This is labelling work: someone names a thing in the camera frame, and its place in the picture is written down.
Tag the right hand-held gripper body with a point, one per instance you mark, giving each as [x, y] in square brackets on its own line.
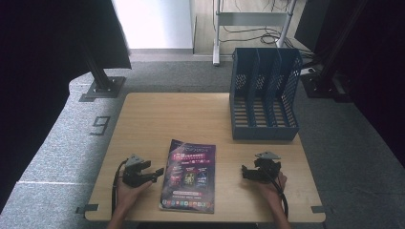
[267, 168]

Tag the person's right hand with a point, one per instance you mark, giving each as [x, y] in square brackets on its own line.
[270, 189]

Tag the grey tape strip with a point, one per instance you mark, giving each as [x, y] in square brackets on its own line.
[86, 208]
[320, 209]

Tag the person's left hand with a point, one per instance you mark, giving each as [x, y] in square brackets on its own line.
[129, 194]

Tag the white power strip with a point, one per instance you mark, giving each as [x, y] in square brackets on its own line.
[307, 71]

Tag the purple cover magazine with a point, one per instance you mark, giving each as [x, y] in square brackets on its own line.
[189, 176]

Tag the white metal stand frame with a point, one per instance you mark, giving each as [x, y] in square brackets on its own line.
[251, 18]

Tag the black curtain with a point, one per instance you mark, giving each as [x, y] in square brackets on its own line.
[38, 63]
[375, 63]

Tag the blue plastic file rack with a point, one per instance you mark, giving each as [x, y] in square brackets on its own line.
[264, 108]

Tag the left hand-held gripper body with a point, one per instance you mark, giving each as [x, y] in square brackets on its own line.
[133, 178]

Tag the black post with base plate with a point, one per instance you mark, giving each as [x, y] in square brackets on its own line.
[324, 79]
[103, 82]

